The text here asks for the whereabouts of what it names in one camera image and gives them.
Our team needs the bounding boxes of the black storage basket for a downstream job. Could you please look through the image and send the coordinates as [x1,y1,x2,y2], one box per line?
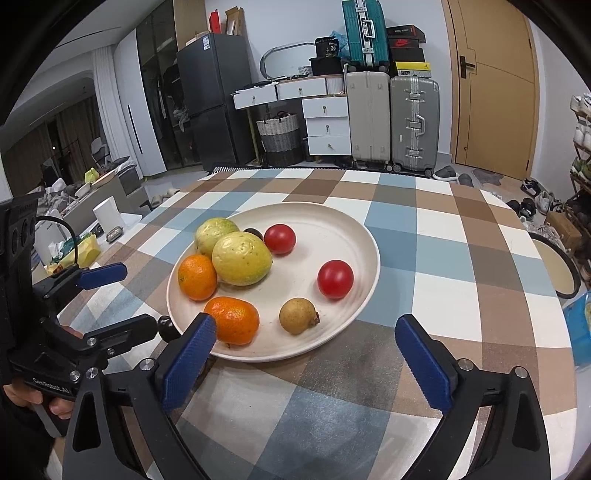
[309,56,346,77]

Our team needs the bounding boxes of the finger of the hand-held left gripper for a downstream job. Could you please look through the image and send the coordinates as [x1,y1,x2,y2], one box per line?
[33,262,128,308]
[84,314,161,357]

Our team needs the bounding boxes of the cream round plate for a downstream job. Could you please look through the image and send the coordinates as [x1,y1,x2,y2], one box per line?
[166,202,380,363]

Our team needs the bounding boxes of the oval mirror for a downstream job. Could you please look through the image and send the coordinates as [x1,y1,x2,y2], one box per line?
[260,42,317,79]

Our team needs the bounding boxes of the teal suitcase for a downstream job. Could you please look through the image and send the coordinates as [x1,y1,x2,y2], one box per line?
[342,0,389,72]

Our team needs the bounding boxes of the pale yellow guava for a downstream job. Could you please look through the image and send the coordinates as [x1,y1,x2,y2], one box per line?
[211,232,274,287]

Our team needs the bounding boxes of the greenish yellow guava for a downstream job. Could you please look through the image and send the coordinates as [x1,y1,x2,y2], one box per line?
[194,218,241,254]

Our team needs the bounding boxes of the small red tomato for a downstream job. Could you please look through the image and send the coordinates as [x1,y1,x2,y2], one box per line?
[263,224,297,256]

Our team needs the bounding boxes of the large orange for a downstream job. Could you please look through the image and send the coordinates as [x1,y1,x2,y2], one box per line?
[204,296,260,347]

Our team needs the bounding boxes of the person's left hand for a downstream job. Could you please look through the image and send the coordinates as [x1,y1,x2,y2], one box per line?
[2,384,75,420]

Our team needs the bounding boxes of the dark grey refrigerator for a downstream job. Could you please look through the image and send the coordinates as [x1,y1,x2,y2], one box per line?
[176,32,257,171]

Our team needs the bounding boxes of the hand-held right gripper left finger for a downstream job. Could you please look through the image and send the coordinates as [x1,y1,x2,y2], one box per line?
[61,312,218,480]

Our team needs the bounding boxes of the person's left forearm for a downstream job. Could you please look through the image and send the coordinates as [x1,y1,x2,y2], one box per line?
[0,406,65,480]

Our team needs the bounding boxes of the grey slippers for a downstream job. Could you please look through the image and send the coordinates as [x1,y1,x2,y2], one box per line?
[433,166,474,185]

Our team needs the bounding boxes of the black printed bag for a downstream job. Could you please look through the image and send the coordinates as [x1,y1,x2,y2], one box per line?
[315,37,342,60]

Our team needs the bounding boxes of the white drawer desk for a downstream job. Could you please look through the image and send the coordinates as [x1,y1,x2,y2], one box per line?
[232,76,352,162]

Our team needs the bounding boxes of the blue plastic packet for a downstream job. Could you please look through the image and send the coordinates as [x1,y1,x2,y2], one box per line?
[563,291,591,367]

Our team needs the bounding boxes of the brown longan fruit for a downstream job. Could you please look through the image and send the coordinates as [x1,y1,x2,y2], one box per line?
[279,298,320,335]

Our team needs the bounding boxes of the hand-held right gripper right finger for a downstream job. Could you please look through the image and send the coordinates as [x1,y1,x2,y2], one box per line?
[394,314,552,480]

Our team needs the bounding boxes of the glass door cabinet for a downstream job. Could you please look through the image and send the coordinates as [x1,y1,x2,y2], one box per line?
[136,0,195,169]

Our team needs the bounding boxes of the silver suitcase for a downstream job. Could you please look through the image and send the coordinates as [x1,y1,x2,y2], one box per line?
[389,75,440,176]

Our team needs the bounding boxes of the large red tomato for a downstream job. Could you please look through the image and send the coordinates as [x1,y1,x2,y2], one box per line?
[317,260,355,299]

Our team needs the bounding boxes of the beige suitcase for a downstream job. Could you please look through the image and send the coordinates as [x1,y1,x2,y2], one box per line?
[345,71,392,168]

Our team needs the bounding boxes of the woven laundry basket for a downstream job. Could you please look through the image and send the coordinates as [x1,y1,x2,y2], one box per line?
[256,112,303,155]

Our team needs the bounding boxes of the yellow and black shoe box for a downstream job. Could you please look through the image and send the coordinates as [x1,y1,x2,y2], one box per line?
[394,62,432,78]

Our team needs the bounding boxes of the round black-rimmed tray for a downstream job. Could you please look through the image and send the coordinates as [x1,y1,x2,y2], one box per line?
[529,231,581,299]

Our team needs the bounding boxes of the black shoes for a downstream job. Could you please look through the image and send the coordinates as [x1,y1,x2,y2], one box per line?
[505,198,536,217]

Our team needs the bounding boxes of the shoe rack with shoes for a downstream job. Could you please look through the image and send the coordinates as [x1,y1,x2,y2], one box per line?
[568,92,591,241]

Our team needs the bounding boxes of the beige slippers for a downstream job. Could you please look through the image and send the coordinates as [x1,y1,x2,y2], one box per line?
[148,187,181,208]

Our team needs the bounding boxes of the black cable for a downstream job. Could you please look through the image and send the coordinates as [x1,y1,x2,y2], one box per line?
[34,215,79,268]

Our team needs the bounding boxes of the white cylindrical bin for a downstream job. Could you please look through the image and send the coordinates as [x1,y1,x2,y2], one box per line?
[93,196,124,238]

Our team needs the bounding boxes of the plain black shoe box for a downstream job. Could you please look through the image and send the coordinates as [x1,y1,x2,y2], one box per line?
[390,47,426,64]

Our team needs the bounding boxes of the wooden door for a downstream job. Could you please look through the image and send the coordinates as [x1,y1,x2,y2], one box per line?
[441,0,541,181]

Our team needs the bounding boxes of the white wardrobe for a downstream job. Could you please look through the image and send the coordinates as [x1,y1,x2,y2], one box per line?
[92,28,167,178]

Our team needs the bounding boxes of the small orange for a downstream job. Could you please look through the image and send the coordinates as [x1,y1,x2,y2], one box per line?
[178,255,218,302]

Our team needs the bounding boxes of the brown cardboard box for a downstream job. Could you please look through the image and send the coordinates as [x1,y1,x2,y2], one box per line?
[545,210,583,250]

